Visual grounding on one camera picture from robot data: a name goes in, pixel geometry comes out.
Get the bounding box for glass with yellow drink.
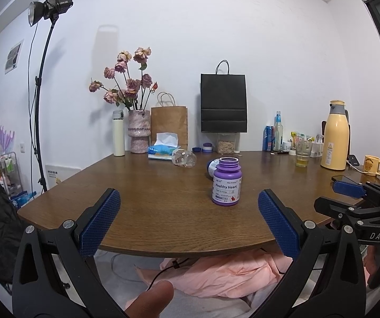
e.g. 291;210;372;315
295;140;312;168

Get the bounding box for yellow mug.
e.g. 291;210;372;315
364;154;380;176

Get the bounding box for dark blue bottle lid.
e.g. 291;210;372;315
206;159;221;178

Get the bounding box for clear jar of oats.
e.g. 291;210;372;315
217;133;236;154

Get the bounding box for person's left hand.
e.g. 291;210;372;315
124;280;175;318

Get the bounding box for white desktop holder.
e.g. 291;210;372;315
310;134;325;157

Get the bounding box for colourful snack packets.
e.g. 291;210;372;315
291;131;315;147

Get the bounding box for blue tissue pack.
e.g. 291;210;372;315
148;132;181;161

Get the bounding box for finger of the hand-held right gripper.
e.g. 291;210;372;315
314;197;380;226
332;179;380;203

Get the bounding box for purple hangers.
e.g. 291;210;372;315
0;117;15;155

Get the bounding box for pink cloth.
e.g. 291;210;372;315
133;250;294;299

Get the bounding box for metal storage rack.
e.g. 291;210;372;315
0;152;24;197

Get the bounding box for brown paper bag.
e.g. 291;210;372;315
150;92;189;150

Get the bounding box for yellow thermos jug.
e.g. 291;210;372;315
320;100;350;171

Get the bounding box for dried pink roses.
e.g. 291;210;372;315
89;47;159;112

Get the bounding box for pink speckled vase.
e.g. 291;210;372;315
128;109;151;154

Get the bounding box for blue printed packet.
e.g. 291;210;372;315
9;190;39;210

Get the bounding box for black smartphone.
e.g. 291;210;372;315
331;174;360;183

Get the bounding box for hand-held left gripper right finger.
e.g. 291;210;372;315
252;189;366;318

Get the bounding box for blue soda can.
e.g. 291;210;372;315
263;125;275;152

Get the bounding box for black paper bag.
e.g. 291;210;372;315
200;60;248;133

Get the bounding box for white flat box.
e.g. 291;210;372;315
45;164;82;183

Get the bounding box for purple supplement bottle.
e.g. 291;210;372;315
212;157;243;207

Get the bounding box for white charging cable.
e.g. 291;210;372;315
347;162;380;187

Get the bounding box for black studio light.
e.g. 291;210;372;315
28;0;76;27

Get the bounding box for black cable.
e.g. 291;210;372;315
147;258;194;293

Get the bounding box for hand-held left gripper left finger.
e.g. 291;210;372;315
12;188;126;318

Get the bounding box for white thermos bottle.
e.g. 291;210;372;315
112;110;126;157

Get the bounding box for wall poster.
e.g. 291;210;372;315
5;39;24;75

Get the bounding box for clear glass bottle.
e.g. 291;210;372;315
274;111;284;152

